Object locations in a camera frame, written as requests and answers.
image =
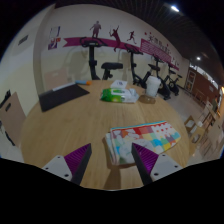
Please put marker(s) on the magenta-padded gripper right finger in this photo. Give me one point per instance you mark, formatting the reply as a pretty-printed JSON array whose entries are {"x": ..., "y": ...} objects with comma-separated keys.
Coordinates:
[{"x": 146, "y": 161}]

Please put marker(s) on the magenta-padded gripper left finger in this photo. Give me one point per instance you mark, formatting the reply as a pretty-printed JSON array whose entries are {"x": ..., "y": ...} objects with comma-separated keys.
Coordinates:
[{"x": 78, "y": 161}]

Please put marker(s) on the colourful checked towel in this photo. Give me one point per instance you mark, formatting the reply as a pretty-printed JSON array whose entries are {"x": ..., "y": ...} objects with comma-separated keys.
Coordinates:
[{"x": 148, "y": 135}]

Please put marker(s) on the brown round coaster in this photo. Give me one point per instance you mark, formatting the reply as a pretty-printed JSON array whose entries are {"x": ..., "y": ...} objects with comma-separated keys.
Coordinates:
[{"x": 146, "y": 100}]

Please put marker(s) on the dark grey laptop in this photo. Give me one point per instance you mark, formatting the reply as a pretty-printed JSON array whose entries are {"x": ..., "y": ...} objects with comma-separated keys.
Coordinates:
[{"x": 61, "y": 97}]

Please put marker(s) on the green wet wipes pack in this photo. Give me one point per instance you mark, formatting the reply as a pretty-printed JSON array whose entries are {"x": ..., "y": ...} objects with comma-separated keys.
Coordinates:
[{"x": 116, "y": 95}]

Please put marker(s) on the orange and blue marker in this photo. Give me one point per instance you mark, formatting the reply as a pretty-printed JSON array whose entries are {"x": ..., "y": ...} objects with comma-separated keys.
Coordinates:
[{"x": 83, "y": 82}]

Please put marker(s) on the light wooden chair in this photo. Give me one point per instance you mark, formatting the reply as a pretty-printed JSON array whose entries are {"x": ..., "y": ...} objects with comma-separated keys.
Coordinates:
[
  {"x": 55, "y": 80},
  {"x": 11, "y": 116}
]

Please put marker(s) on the white flat box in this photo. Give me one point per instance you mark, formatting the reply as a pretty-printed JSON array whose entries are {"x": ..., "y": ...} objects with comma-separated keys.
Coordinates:
[{"x": 119, "y": 84}]

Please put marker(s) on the black exercise bikes group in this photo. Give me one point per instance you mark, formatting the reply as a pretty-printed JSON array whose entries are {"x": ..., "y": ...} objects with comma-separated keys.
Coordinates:
[{"x": 92, "y": 63}]

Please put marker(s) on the round ceiling light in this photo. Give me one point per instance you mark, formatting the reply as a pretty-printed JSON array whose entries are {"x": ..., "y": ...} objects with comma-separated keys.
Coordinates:
[
  {"x": 198, "y": 58},
  {"x": 174, "y": 8}
]

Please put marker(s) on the wall poster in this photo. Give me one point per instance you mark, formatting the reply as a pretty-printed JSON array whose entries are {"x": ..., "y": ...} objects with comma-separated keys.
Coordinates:
[{"x": 54, "y": 37}]

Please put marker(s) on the dark wall sign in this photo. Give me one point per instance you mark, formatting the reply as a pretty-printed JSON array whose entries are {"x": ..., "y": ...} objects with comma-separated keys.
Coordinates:
[{"x": 23, "y": 39}]

